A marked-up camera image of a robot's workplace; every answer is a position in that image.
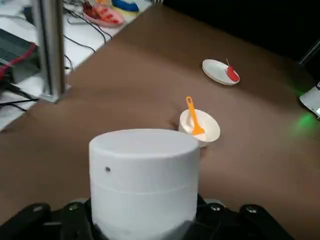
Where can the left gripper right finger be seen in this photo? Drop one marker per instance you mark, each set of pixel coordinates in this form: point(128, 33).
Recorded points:
point(237, 225)

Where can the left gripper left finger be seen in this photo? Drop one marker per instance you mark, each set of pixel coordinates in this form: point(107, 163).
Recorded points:
point(50, 225)

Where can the white oil pot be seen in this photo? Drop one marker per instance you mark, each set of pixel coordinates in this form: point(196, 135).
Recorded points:
point(143, 175)

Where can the orange oil brush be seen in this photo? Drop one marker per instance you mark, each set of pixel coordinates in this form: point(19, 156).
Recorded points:
point(193, 117)

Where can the white bowl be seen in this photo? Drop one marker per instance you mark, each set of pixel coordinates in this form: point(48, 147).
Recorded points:
point(210, 127)

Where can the red sausage on stick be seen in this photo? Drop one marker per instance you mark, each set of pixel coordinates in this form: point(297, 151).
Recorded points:
point(232, 73)

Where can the white plate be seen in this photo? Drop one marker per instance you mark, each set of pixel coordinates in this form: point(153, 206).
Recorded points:
point(215, 70)

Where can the black power supply unit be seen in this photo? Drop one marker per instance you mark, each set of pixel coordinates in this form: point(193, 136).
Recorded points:
point(12, 47)

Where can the pink plate with skewers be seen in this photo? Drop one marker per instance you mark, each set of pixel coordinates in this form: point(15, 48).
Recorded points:
point(105, 15)

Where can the blue cloth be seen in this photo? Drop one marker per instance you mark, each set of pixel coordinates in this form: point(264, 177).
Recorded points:
point(125, 5)

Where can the aluminium frame post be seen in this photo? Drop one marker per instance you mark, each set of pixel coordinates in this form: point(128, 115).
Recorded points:
point(51, 50)

